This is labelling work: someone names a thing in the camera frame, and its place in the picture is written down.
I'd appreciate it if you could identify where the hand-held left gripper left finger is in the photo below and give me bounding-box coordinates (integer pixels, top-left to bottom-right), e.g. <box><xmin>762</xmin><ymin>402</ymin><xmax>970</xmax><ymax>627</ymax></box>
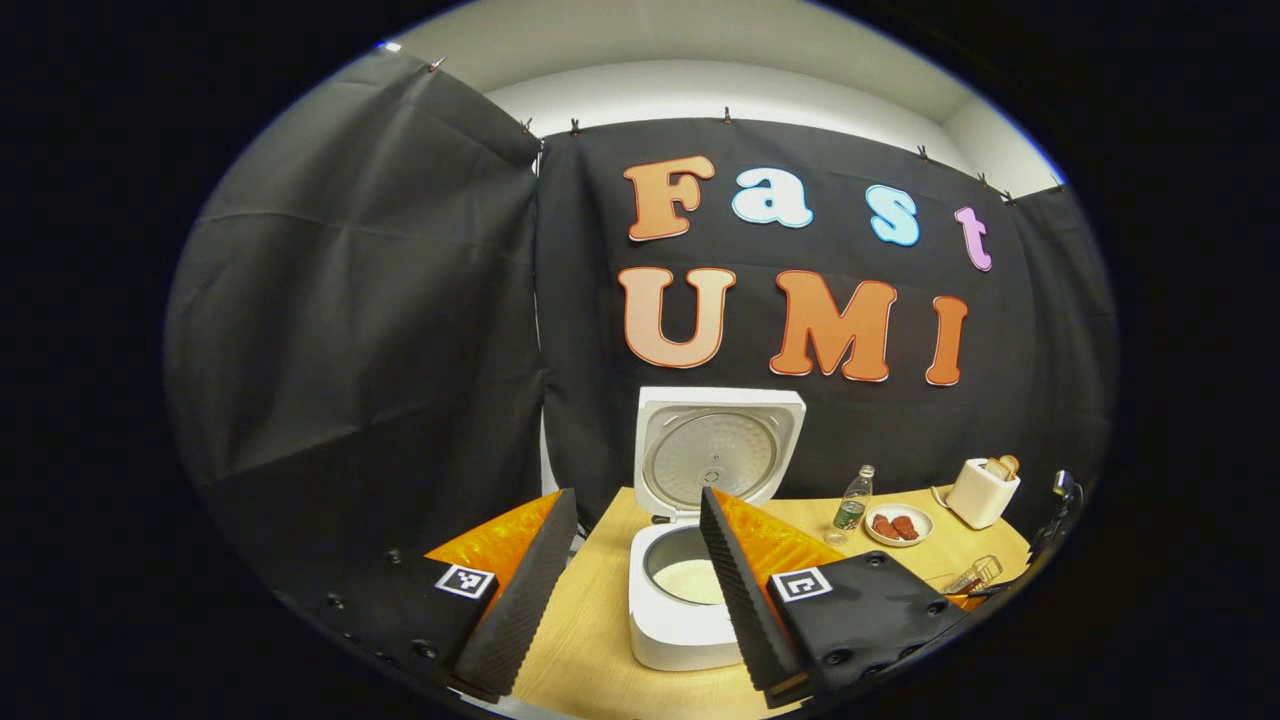
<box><xmin>275</xmin><ymin>488</ymin><xmax>579</xmax><ymax>706</ymax></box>

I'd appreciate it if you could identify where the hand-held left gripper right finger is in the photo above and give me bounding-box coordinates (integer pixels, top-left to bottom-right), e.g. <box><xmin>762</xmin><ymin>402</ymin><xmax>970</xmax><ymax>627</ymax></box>
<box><xmin>698</xmin><ymin>487</ymin><xmax>971</xmax><ymax>709</ymax></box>

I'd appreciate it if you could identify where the white round plate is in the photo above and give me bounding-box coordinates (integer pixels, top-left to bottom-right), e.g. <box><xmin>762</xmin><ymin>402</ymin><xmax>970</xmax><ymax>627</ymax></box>
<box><xmin>863</xmin><ymin>503</ymin><xmax>935</xmax><ymax>548</ymax></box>

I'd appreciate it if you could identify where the clear plastic bottle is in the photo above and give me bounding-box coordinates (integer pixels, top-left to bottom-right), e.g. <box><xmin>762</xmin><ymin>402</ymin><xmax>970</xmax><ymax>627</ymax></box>
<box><xmin>825</xmin><ymin>464</ymin><xmax>877</xmax><ymax>546</ymax></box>

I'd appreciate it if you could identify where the white toaster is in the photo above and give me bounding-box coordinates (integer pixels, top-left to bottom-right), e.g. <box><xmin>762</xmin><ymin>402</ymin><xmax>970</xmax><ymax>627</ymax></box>
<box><xmin>945</xmin><ymin>458</ymin><xmax>1021</xmax><ymax>530</ymax></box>

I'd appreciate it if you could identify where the white rice heap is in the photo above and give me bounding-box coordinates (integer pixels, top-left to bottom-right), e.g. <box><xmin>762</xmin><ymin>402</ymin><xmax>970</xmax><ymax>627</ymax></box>
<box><xmin>655</xmin><ymin>560</ymin><xmax>726</xmax><ymax>605</ymax></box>

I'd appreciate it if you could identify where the black backdrop cloth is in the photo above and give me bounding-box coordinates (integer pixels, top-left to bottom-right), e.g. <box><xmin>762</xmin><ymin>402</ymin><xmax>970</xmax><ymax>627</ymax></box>
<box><xmin>165</xmin><ymin>45</ymin><xmax>1116</xmax><ymax>621</ymax></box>

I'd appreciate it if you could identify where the white rice cooker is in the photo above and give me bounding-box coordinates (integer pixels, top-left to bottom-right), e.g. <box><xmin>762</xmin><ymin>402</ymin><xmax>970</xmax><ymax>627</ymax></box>
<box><xmin>628</xmin><ymin>387</ymin><xmax>807</xmax><ymax>671</ymax></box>

